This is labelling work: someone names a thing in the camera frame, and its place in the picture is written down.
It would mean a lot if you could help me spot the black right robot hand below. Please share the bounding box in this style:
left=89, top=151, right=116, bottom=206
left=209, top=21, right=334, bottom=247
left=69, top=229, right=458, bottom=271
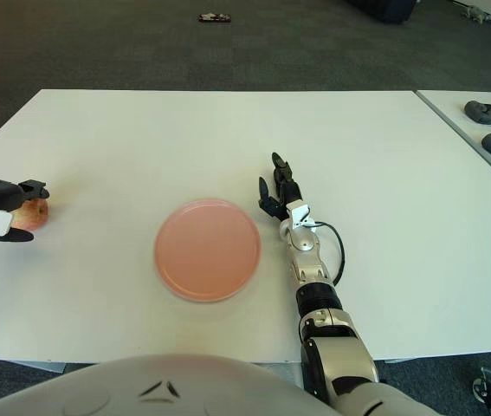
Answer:
left=256, top=151, right=313, bottom=231

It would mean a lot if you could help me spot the red yellow apple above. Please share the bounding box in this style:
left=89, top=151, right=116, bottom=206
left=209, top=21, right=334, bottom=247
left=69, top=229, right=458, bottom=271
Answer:
left=10, top=198, right=50, bottom=231

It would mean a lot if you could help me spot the pink round plate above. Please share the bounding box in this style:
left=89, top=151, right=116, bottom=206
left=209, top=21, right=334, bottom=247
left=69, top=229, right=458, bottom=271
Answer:
left=153, top=198, right=262, bottom=303

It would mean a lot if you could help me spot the white side table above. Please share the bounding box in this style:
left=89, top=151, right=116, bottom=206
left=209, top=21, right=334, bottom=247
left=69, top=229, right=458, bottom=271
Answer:
left=416, top=89, right=491, bottom=196

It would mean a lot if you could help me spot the dark blue bulky object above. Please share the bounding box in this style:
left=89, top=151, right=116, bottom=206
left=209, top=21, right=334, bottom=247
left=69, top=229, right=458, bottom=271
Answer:
left=344, top=0, right=417, bottom=25

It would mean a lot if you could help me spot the grey robot torso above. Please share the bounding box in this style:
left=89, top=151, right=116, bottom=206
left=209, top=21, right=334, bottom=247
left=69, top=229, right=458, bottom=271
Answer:
left=0, top=353, right=341, bottom=416

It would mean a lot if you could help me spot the small grey floor object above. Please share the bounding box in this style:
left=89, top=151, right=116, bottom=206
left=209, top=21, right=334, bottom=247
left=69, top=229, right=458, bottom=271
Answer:
left=463, top=6, right=491, bottom=26

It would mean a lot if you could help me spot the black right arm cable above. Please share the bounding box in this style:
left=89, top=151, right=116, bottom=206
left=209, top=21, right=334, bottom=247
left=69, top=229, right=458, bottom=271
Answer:
left=312, top=220, right=345, bottom=287

